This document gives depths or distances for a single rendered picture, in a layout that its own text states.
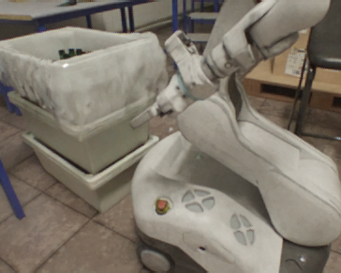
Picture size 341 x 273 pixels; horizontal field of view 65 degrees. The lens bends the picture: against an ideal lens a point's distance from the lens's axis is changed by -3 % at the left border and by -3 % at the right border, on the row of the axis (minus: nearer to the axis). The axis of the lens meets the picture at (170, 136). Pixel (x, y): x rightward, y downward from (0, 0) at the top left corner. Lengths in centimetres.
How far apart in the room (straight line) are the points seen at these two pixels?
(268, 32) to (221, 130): 33
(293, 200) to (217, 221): 21
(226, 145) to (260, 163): 10
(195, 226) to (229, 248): 10
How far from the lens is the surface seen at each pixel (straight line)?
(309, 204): 82
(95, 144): 107
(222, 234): 77
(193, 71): 53
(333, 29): 158
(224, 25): 70
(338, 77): 236
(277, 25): 47
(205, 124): 74
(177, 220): 77
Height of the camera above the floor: 92
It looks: 32 degrees down
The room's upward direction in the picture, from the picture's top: 2 degrees counter-clockwise
